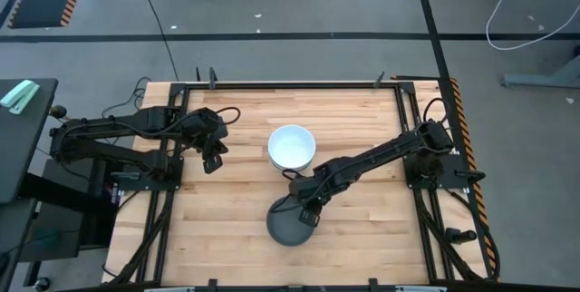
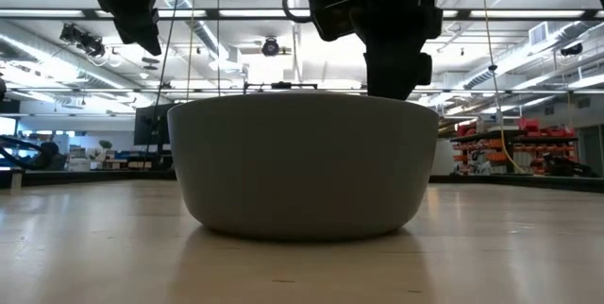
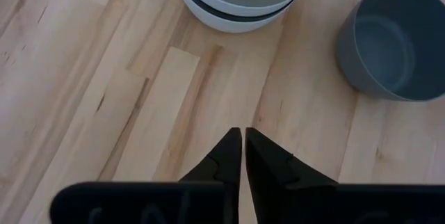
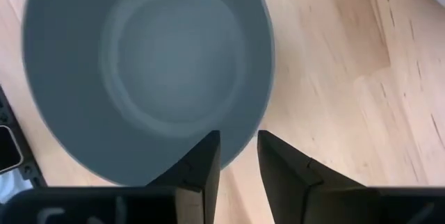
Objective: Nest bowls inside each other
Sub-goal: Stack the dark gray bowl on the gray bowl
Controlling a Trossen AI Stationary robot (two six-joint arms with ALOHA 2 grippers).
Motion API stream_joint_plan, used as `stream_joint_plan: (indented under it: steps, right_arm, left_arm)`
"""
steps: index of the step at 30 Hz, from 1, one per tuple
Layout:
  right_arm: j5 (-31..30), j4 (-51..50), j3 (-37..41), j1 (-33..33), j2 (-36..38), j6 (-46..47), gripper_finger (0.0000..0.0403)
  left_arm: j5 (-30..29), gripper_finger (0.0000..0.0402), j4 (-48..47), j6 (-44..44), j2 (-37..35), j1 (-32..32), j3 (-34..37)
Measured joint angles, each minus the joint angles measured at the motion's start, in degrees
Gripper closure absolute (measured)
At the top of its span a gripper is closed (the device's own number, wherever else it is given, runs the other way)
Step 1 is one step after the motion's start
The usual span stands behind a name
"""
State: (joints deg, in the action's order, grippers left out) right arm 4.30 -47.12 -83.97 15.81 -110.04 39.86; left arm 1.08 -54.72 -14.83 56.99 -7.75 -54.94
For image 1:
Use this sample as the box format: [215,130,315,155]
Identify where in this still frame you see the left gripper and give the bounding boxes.
[198,131,229,175]

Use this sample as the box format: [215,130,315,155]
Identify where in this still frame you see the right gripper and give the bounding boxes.
[289,176,332,229]

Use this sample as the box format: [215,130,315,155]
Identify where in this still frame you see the dark grey bowl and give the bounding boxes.
[266,194,318,247]

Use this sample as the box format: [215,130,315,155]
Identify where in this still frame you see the large white bowl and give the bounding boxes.
[267,123,317,171]

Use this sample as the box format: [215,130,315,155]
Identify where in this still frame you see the black equipment box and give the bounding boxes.
[20,155,120,262]

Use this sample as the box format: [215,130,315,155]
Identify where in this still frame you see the orange black striped strip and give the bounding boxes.
[449,78,500,280]

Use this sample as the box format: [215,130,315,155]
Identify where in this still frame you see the black side table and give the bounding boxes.
[0,78,59,205]

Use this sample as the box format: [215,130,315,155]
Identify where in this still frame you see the mint green stapler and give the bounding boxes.
[0,79,41,115]

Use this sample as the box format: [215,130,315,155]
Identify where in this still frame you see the grey desk foot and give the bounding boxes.
[500,55,580,89]

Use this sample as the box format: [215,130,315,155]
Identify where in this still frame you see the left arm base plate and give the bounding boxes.
[112,155,185,192]

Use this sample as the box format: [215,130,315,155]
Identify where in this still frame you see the black metal table frame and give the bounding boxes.
[135,81,493,287]

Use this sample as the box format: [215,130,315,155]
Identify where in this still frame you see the black looped cable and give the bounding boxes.
[101,76,153,120]

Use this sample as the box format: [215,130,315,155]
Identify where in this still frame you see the black cable bundle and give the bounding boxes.
[414,187,484,282]
[108,190,176,284]

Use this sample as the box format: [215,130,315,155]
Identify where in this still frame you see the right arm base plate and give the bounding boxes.
[402,153,472,190]

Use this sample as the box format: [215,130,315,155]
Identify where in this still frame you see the thin black floor cable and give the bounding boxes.
[134,0,180,83]

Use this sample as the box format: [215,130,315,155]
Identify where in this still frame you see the black cylinder mount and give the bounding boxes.
[446,227,478,245]

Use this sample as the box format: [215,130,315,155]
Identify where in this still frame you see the white floor cable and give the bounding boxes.
[486,0,580,52]

